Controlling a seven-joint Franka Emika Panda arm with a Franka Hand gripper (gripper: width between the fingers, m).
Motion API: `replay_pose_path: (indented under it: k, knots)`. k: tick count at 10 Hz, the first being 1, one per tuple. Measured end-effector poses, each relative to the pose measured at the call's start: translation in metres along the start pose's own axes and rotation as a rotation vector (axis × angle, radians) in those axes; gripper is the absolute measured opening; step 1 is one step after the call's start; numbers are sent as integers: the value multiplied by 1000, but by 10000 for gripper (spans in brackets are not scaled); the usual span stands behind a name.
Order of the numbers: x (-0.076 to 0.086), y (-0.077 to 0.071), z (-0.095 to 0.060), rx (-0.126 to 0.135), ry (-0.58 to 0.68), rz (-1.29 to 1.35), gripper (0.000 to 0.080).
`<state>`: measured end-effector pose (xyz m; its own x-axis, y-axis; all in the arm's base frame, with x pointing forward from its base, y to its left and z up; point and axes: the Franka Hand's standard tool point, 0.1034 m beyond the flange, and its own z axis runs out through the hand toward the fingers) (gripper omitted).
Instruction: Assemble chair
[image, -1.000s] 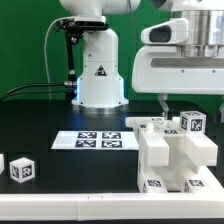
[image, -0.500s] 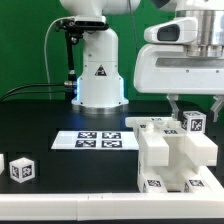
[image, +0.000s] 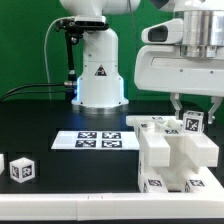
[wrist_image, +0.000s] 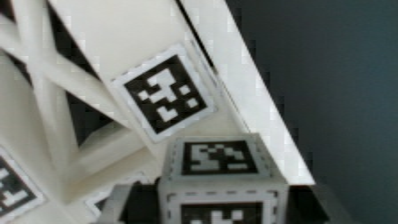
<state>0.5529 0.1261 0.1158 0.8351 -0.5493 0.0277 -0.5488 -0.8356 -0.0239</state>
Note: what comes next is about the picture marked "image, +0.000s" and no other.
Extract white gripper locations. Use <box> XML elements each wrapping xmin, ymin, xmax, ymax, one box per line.
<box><xmin>134</xmin><ymin>45</ymin><xmax>224</xmax><ymax>124</ymax></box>

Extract small white tagged cube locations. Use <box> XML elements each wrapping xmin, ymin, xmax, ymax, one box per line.
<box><xmin>183</xmin><ymin>110</ymin><xmax>204</xmax><ymax>134</ymax></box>

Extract white tagged chair part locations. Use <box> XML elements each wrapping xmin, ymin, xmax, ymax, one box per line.
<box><xmin>164</xmin><ymin>117</ymin><xmax>219</xmax><ymax>167</ymax></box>

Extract long white chair back part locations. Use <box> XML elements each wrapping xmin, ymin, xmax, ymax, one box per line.
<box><xmin>126</xmin><ymin>116</ymin><xmax>171</xmax><ymax>167</ymax></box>

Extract white chair seat part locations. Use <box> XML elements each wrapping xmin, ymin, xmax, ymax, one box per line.
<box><xmin>138</xmin><ymin>153</ymin><xmax>190</xmax><ymax>193</ymax></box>

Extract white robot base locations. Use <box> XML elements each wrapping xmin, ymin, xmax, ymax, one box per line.
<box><xmin>59</xmin><ymin>0</ymin><xmax>140</xmax><ymax>114</ymax></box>

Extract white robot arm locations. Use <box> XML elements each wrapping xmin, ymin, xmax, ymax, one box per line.
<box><xmin>134</xmin><ymin>0</ymin><xmax>224</xmax><ymax>123</ymax></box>

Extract paper sheet with tags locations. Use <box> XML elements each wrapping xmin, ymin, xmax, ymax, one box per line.
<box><xmin>51</xmin><ymin>131</ymin><xmax>139</xmax><ymax>150</ymax></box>

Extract white part at left edge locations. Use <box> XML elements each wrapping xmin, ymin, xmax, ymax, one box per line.
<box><xmin>0</xmin><ymin>154</ymin><xmax>4</xmax><ymax>175</ymax></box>

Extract white L-shaped fence frame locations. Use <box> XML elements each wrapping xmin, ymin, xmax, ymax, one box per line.
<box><xmin>0</xmin><ymin>163</ymin><xmax>224</xmax><ymax>221</ymax></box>

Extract black cables at base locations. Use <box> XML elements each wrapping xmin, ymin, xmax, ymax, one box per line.
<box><xmin>0</xmin><ymin>81</ymin><xmax>78</xmax><ymax>103</ymax></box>

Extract black camera on stand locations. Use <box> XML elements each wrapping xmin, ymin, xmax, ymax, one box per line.
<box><xmin>55</xmin><ymin>16</ymin><xmax>109</xmax><ymax>99</ymax></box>

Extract grey camera cable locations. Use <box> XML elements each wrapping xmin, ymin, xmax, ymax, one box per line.
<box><xmin>43</xmin><ymin>16</ymin><xmax>75</xmax><ymax>100</ymax></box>

